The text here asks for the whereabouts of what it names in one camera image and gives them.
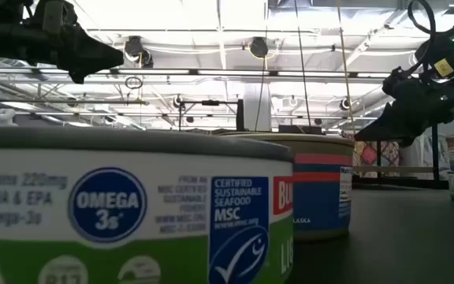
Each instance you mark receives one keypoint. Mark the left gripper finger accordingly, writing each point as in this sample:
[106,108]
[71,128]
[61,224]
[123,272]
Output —
[93,55]

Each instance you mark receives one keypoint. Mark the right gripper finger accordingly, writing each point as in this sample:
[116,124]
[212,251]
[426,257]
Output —
[392,126]

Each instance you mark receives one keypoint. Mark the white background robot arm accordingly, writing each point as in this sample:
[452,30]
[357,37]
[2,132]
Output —
[4,118]

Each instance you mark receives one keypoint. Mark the pale hanging cloth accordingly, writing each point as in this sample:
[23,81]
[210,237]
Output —
[412,155]

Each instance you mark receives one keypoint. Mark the colourful patchwork quilt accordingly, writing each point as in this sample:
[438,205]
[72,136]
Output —
[369,155]

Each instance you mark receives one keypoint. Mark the black computer case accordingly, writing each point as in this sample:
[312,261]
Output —
[300,130]

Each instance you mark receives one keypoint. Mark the black table mat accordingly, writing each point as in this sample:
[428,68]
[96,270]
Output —
[388,244]

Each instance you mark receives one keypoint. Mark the black background stand bar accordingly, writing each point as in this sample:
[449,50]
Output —
[210,102]

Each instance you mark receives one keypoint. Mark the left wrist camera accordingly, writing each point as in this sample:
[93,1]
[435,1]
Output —
[52,17]

